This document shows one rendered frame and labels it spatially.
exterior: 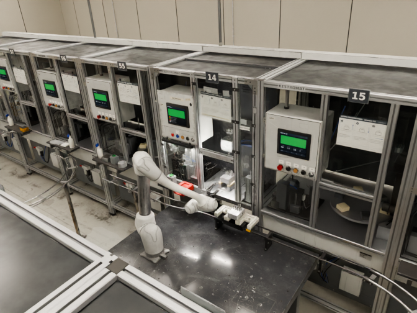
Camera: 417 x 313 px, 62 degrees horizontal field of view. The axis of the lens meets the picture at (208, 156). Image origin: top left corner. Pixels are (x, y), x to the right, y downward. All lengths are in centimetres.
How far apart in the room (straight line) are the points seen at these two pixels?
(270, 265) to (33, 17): 889
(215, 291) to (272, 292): 41
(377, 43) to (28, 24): 800
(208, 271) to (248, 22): 489
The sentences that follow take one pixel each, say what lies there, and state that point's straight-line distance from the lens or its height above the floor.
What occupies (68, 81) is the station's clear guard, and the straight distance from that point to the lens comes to 438.
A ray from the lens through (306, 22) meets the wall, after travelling 625.
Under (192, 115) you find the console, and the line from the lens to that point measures 303.
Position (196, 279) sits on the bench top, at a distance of 279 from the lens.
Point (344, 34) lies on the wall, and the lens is 607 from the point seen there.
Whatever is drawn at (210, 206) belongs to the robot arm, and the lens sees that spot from 278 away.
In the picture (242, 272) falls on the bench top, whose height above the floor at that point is 68.
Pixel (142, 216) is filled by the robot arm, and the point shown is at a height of 97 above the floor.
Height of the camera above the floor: 268
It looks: 27 degrees down
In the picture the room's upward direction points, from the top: 3 degrees counter-clockwise
